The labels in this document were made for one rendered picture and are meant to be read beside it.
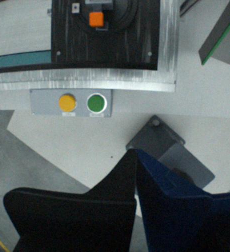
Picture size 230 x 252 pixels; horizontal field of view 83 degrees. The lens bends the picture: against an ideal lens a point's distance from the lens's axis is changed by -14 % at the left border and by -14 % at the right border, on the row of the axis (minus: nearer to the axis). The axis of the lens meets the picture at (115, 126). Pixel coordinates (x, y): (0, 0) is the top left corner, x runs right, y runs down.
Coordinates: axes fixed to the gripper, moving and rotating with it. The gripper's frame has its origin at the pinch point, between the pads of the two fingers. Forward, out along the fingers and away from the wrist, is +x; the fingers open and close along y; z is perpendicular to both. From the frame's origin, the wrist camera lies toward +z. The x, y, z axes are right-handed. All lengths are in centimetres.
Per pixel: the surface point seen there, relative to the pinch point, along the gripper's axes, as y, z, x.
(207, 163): -33, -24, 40
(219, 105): -32, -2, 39
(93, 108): 7.0, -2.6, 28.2
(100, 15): 4.4, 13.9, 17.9
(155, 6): -5.9, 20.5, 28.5
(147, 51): -4.5, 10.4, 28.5
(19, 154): 111, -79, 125
